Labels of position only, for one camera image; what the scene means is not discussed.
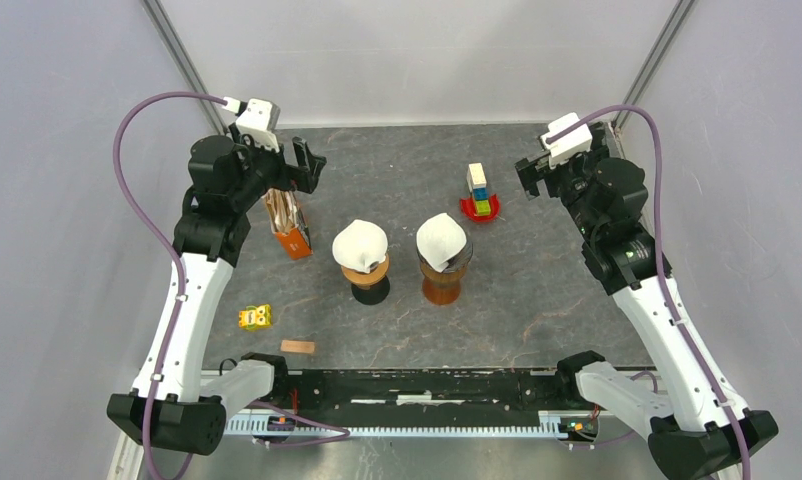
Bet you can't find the amber glass carafe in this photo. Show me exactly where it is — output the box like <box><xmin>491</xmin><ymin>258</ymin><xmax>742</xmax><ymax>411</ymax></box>
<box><xmin>420</xmin><ymin>262</ymin><xmax>468</xmax><ymax>306</ymax></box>

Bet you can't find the dark red cup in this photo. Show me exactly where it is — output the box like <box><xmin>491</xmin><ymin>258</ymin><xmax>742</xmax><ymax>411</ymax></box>
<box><xmin>351</xmin><ymin>277</ymin><xmax>391</xmax><ymax>306</ymax></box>

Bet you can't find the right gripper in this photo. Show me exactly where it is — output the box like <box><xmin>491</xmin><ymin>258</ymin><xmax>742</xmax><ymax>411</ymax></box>
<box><xmin>516</xmin><ymin>122</ymin><xmax>610</xmax><ymax>239</ymax></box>

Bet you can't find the red plastic lid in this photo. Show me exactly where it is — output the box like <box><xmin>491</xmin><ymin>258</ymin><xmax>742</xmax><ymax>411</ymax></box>
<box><xmin>459</xmin><ymin>194</ymin><xmax>501</xmax><ymax>223</ymax></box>

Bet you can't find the white paper coffee filter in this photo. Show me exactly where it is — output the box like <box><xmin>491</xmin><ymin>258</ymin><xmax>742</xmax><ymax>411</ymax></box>
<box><xmin>416</xmin><ymin>213</ymin><xmax>473</xmax><ymax>273</ymax></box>

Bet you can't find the yellow green toy block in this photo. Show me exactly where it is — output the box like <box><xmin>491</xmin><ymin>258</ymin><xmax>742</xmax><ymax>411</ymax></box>
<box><xmin>238</xmin><ymin>304</ymin><xmax>273</xmax><ymax>331</ymax></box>

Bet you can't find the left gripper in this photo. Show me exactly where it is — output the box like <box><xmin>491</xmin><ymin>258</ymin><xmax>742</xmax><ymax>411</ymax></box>
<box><xmin>230</xmin><ymin>122</ymin><xmax>325</xmax><ymax>211</ymax></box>

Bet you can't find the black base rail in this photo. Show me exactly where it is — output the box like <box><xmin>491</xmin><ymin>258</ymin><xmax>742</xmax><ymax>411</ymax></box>
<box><xmin>262</xmin><ymin>368</ymin><xmax>595</xmax><ymax>429</ymax></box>

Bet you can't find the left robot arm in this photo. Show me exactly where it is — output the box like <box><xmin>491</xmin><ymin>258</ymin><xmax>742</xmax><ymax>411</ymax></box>
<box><xmin>107</xmin><ymin>135</ymin><xmax>327</xmax><ymax>456</ymax></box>

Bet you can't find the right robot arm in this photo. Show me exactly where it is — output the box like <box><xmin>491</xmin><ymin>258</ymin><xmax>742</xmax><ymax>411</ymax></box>
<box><xmin>515</xmin><ymin>124</ymin><xmax>779</xmax><ymax>479</ymax></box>

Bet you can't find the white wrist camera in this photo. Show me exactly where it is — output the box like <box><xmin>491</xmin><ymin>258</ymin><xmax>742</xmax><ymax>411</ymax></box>
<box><xmin>540</xmin><ymin>112</ymin><xmax>593</xmax><ymax>170</ymax></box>
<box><xmin>223</xmin><ymin>97</ymin><xmax>280</xmax><ymax>153</ymax></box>

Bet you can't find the orange coffee filter box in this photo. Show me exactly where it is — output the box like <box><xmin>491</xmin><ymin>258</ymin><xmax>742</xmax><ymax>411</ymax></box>
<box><xmin>263</xmin><ymin>189</ymin><xmax>313</xmax><ymax>260</ymax></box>

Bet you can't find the light wooden ring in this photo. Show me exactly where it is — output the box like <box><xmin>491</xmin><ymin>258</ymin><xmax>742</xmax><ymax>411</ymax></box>
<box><xmin>339</xmin><ymin>254</ymin><xmax>391</xmax><ymax>288</ymax></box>

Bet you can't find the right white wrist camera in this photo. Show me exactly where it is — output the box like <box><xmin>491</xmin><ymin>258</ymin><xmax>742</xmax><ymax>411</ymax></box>
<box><xmin>540</xmin><ymin>112</ymin><xmax>593</xmax><ymax>170</ymax></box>

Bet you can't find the small wooden block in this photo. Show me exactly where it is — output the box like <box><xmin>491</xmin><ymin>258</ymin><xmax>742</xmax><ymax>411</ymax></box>
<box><xmin>280</xmin><ymin>339</ymin><xmax>316</xmax><ymax>355</ymax></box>

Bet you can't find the stacked toy brick tower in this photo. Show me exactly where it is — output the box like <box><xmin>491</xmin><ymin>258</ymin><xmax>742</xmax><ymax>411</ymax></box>
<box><xmin>467</xmin><ymin>163</ymin><xmax>489</xmax><ymax>200</ymax></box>

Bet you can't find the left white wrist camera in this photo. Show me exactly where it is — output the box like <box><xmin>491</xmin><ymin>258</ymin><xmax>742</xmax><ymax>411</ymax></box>
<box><xmin>223</xmin><ymin>97</ymin><xmax>280</xmax><ymax>153</ymax></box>

